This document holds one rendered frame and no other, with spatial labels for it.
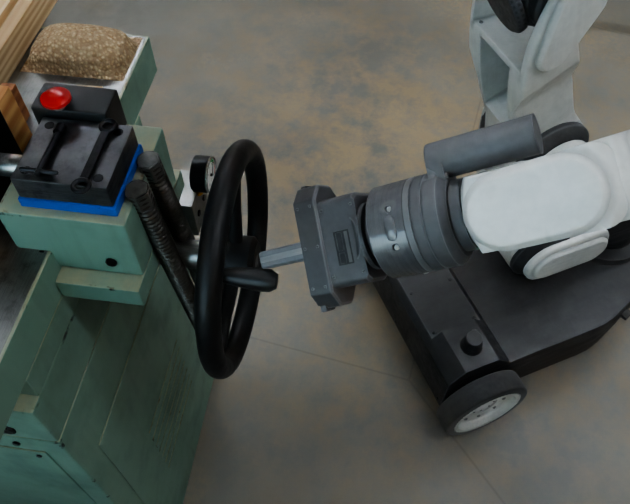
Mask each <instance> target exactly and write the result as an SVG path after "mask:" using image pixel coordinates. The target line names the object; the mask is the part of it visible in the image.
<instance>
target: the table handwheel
mask: <svg viewBox="0 0 630 504"><path fill-rule="evenodd" d="M244 170H245V175H246V182H247V194H248V226H247V235H243V230H242V215H241V178H242V175H243V173H244ZM267 225H268V184H267V172H266V165H265V160H264V157H263V154H262V152H261V149H260V148H259V146H258V145H257V144H256V143H255V142H253V141H252V140H249V139H240V140H238V141H236V142H234V143H233V144H232V145H231V146H230V147H229V148H228V149H227V150H226V152H225V153H224V155H223V157H222V159H221V161H220V163H219V166H218V168H217V170H216V173H215V176H214V179H213V182H212V185H211V188H210V192H209V195H208V199H207V204H206V208H205V212H204V217H203V223H202V228H201V234H200V240H195V239H191V240H188V241H187V242H177V241H175V240H174V243H175V245H176V247H177V249H178V252H179V254H180V255H181V258H182V260H183V262H184V264H185V267H186V268H190V269H196V276H195V293H194V323H195V336H196V344H197V350H198V355H199V359H200V362H201V364H202V366H203V368H204V370H205V372H206V373H207V374H208V375H209V376H211V377H213V378H215V379H225V378H227V377H229V376H231V375H232V374H233V373H234V372H235V371H236V369H237V368H238V366H239V365H240V363H241V361H242V358H243V356H244V353H245V351H246V348H247V345H248V342H249V339H250V336H251V332H252V328H253V324H254V320H255V316H256V311H257V306H258V301H259V296H260V292H258V291H253V290H248V289H244V288H240V293H239V299H238V303H237V308H236V312H235V316H234V320H233V323H232V327H231V330H230V325H231V319H232V314H233V310H234V305H235V301H236V296H237V292H238V287H236V286H232V285H229V284H224V287H223V293H222V286H223V274H224V267H225V268H234V267H259V268H261V263H260V257H259V253H260V252H262V251H266V240H267ZM229 331H230V333H229Z"/></svg>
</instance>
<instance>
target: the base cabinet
mask: <svg viewBox="0 0 630 504"><path fill-rule="evenodd" d="M213 379H214V378H213V377H211V376H209V375H208V374H207V373H206V372H205V370H204V368H203V366H202V364H201V362H200V359H199V355H198V350H197V344H196V336H195V330H194V328H193V326H192V324H191V322H190V320H189V318H188V316H187V314H186V312H185V310H184V308H183V306H182V304H181V302H180V300H179V299H178V297H177V294H176V292H175V291H174V289H173V287H172V284H171V283H170V281H169V279H168V277H167V275H166V273H165V271H164V269H163V267H162V265H158V266H157V269H156V272H155V275H154V278H153V281H152V284H151V287H150V290H149V293H148V296H147V299H146V302H145V304H144V305H143V306H142V305H133V304H125V303H117V302H110V304H109V307H108V309H107V312H106V315H105V317H104V320H103V323H102V326H101V328H100V331H99V334H98V336H97V339H96V342H95V344H94V347H93V350H92V352H91V355H90V358H89V361H88V363H87V366H86V369H85V371H84V374H83V377H82V379H81V382H80V385H79V387H78V390H77V393H76V396H75V398H74V401H73V404H72V406H71V409H70V412H69V414H68V417H67V420H66V422H65V425H64V428H63V431H62V433H61V436H60V439H59V440H58V441H47V440H40V439H33V438H25V437H18V436H11V435H4V434H3V435H2V438H1V440H0V504H183V501H184V497H185V493H186V489H187V485H188V481H189V477H190V473H191V469H192V465H193V461H194V456H195V452H196V448H197V444H198V440H199V436H200V432H201V428H202V424H203V420H204V416H205V412H206V408H207V404H208V400H209V396H210V392H211V387H212V383H213Z"/></svg>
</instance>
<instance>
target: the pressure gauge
mask: <svg viewBox="0 0 630 504"><path fill-rule="evenodd" d="M212 160H213V176H210V173H212ZM216 170H217V164H216V159H215V157H214V156H206V155H195V156H194V157H193V159H192V162H191V166H190V174H189V182H190V187H191V189H192V191H193V192H196V193H197V196H201V195H202V194H203V193H208V194H209V192H210V188H211V185H212V182H213V179H214V176H215V173H216Z"/></svg>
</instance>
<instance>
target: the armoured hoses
mask: <svg viewBox="0 0 630 504"><path fill-rule="evenodd" d="M136 163H137V166H138V169H139V171H140V173H143V174H145V176H146V177H147V181H148V182H149V184H150V186H149V184H148V183H147V182H145V181H144V180H139V179H137V180H134V181H131V182H130V183H129V184H127V185H126V187H125V190H124V192H125V197H126V199H127V201H129V202H131V203H133V204H134V206H135V207H136V210H137V214H139V218H140V220H141V221H142V224H143V227H144V228H145V231H146V234H147V235H148V237H149V240H150V241H151V244H152V247H153V249H154V250H155V253H156V255H157V258H158V259H159V261H160V263H161V265H162V267H163V269H164V271H165V273H166V275H167V277H168V279H169V281H170V283H171V284H172V287H173V289H174V291H175V292H176V294H177V297H178V299H179V300H180V302H181V304H182V306H183V308H184V310H185V312H186V314H187V316H188V318H189V320H190V322H191V324H192V326H193V328H194V330H195V323H194V293H195V286H194V284H193V282H192V280H191V278H190V275H189V273H188V271H187V269H188V270H189V272H190V274H191V277H192V279H193V281H194V283H195V276H196V269H190V268H187V269H186V267H185V264H184V262H183V260H182V258H181V255H180V254H179V252H178V249H177V247H176V245H175V243H174V240H175V241H177V242H187V241H188V240H191V239H195V237H194V235H193V233H192V231H191V228H190V226H189V223H188V221H187V219H186V217H185V214H184V212H183V210H182V208H181V205H180V203H179V201H178V198H177V196H176V194H175V191H174V189H173V187H172V184H171V182H170V180H169V177H168V175H167V173H166V171H165V169H164V166H163V164H162V161H161V159H160V157H159V154H158V153H157V152H155V151H145V152H143V153H141V154H140V155H139V156H138V157H137V160H136ZM151 188H152V190H151ZM155 198H156V201H157V203H156V201H155ZM157 204H158V206H157ZM158 207H159V208H160V210H159V208H158ZM160 211H161V212H160ZM162 216H163V217H162ZM168 229H169V230H168ZM171 235H172V236H171ZM172 237H173V238H172Z"/></svg>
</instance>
